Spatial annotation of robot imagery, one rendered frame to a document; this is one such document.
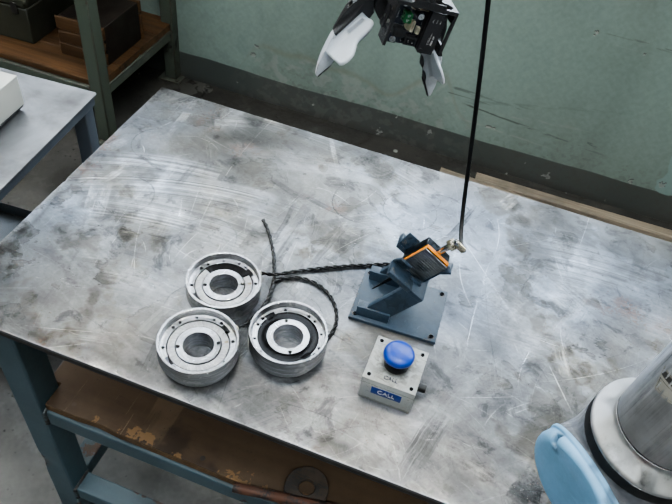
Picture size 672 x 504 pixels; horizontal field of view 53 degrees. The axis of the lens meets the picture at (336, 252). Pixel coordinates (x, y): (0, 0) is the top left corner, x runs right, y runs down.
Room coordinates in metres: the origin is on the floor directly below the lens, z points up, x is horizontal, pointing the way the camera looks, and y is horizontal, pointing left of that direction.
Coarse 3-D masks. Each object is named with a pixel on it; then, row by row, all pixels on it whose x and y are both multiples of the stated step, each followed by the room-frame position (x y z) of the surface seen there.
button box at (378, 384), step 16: (416, 352) 0.53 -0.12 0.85; (368, 368) 0.50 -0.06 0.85; (384, 368) 0.50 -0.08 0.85; (416, 368) 0.51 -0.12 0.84; (368, 384) 0.48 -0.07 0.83; (384, 384) 0.48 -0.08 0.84; (400, 384) 0.48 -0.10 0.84; (416, 384) 0.48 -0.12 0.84; (384, 400) 0.47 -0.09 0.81; (400, 400) 0.47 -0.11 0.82
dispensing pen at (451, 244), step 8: (424, 240) 0.65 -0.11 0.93; (432, 240) 0.65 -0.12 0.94; (448, 240) 0.64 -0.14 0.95; (456, 240) 0.63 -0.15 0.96; (416, 248) 0.64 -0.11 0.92; (440, 248) 0.64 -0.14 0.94; (448, 248) 0.63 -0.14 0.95; (456, 248) 0.63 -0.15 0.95; (464, 248) 0.63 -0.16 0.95; (448, 256) 0.64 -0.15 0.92; (384, 280) 0.65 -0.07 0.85
